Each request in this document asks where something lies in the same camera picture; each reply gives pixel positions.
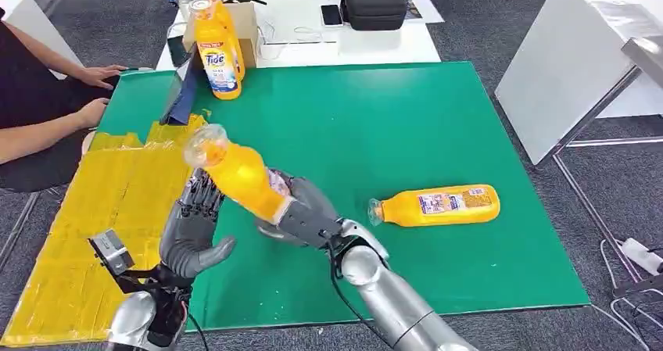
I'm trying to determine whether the person's right hand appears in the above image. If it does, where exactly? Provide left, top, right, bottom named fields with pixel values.
left=73, top=97, right=111, bottom=131

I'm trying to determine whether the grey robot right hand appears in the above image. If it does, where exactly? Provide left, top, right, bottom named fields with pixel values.
left=255, top=170, right=344, bottom=250

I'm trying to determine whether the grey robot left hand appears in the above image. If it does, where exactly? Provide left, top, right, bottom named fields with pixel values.
left=157, top=168, right=238, bottom=280

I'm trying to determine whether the person's left hand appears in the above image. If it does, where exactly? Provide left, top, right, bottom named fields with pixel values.
left=76, top=64, right=129, bottom=91

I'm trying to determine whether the orange detergent bottle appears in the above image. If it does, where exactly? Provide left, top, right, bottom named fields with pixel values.
left=182, top=124, right=294, bottom=224
left=188, top=0, right=243, bottom=101
left=367, top=184, right=502, bottom=228
left=196, top=0, right=246, bottom=83

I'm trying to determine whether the person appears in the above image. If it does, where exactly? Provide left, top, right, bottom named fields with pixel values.
left=0, top=6, right=129, bottom=193

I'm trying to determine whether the dark flat device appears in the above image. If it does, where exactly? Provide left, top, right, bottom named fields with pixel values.
left=167, top=35, right=192, bottom=69

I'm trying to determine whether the small white table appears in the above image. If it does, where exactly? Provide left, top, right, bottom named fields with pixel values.
left=0, top=0, right=85, bottom=81

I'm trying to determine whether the green table mat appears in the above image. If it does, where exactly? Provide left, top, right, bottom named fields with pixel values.
left=95, top=61, right=592, bottom=334

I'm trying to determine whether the yellow taped sheet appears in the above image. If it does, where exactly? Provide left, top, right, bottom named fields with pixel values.
left=0, top=111, right=213, bottom=349

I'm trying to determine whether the brown cardboard box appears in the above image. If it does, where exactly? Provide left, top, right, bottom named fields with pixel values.
left=182, top=2, right=259, bottom=69

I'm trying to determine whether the white table with clutter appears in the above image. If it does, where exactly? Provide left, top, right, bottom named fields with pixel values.
left=155, top=0, right=443, bottom=72

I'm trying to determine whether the white flat box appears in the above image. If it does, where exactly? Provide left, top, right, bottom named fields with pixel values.
left=337, top=26, right=404, bottom=53

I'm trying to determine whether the black smartphone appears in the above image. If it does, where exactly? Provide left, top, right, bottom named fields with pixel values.
left=320, top=4, right=344, bottom=27

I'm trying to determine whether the black zipped case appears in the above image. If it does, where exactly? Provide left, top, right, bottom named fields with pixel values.
left=340, top=0, right=408, bottom=32

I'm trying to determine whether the printed paper sheet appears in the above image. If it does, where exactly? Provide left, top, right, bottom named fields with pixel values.
left=403, top=0, right=446, bottom=25

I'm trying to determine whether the large white table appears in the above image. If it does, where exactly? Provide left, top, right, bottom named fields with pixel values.
left=494, top=0, right=663, bottom=166

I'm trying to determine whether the white power strip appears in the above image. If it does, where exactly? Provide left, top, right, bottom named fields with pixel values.
left=619, top=237, right=663, bottom=278

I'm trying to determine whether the black base bar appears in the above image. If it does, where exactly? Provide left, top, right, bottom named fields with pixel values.
left=612, top=276, right=663, bottom=299

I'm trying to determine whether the steel bench top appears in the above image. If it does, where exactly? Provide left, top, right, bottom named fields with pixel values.
left=621, top=35, right=663, bottom=88

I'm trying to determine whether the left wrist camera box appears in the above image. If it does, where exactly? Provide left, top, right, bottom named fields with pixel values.
left=87, top=228, right=137, bottom=278

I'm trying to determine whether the metal table frame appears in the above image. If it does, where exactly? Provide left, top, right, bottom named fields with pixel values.
left=538, top=69, right=663, bottom=282

